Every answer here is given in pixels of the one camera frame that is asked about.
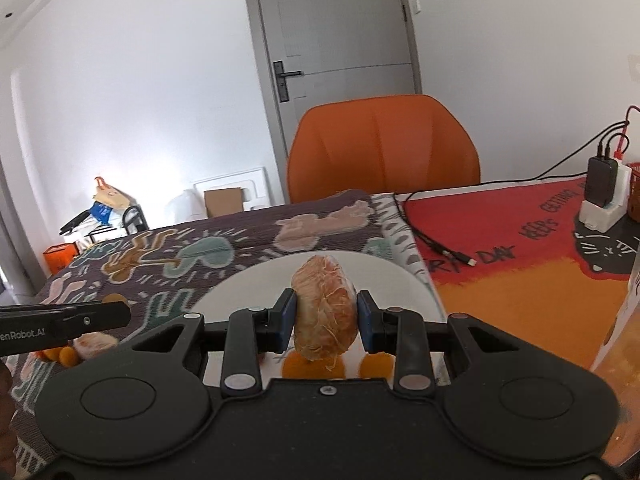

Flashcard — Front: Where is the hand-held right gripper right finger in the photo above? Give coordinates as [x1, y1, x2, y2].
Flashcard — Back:
[356, 289, 535, 395]

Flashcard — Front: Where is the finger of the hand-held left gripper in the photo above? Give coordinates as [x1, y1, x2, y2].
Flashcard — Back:
[59, 301, 132, 339]

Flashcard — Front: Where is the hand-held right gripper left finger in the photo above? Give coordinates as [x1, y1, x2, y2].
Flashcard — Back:
[117, 289, 300, 397]

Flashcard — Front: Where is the peeled citrus piece white pith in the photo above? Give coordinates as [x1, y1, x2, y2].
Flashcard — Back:
[72, 332, 121, 361]

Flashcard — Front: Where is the peeled orange citrus piece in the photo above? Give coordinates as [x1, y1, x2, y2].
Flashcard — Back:
[291, 254, 359, 374]

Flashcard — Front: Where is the large orange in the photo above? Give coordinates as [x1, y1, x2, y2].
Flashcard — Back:
[281, 351, 350, 380]

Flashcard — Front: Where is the white round plate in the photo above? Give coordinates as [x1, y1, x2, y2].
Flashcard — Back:
[192, 250, 447, 392]

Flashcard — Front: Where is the person's left hand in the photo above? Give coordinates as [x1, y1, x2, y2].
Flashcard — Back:
[0, 361, 14, 442]

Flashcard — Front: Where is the orange box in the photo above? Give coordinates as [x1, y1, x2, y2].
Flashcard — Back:
[42, 243, 79, 277]

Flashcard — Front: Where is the black folded stand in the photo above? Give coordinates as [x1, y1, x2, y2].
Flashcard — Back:
[59, 208, 94, 234]

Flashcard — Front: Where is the printed woven blanket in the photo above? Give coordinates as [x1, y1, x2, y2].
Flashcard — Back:
[0, 189, 427, 476]

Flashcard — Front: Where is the tan paper bag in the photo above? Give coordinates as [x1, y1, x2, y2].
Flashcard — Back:
[91, 176, 130, 210]

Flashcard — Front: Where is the cardboard box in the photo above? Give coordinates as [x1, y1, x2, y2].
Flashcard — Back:
[203, 187, 247, 219]

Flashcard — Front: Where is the orange red cartoon mat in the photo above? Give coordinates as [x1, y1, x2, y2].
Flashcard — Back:
[394, 174, 640, 377]

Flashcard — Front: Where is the translucent white container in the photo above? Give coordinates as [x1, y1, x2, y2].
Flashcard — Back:
[167, 188, 206, 222]

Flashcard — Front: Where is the white foam panel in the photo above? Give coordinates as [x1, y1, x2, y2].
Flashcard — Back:
[192, 165, 271, 211]

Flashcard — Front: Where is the orange chair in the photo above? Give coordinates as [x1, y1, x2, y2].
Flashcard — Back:
[286, 93, 482, 206]

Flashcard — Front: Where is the black charger on white dock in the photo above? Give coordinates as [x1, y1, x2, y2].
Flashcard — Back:
[579, 162, 632, 234]

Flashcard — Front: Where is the clear plastic package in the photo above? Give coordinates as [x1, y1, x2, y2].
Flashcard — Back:
[590, 240, 640, 467]

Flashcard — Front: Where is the grey door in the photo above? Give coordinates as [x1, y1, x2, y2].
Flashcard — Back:
[240, 0, 424, 207]

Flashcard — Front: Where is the orange basket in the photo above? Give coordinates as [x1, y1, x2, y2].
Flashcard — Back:
[624, 161, 640, 222]

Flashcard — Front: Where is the black metal stool frame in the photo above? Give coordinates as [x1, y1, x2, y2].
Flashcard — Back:
[122, 204, 149, 234]

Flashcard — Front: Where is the black charging cable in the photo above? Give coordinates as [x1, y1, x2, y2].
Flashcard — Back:
[392, 127, 626, 259]
[392, 121, 632, 267]

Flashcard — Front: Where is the black door handle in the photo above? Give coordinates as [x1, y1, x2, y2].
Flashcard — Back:
[273, 60, 304, 104]

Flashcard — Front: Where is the red cable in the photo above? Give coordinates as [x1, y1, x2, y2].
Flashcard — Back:
[612, 104, 640, 162]

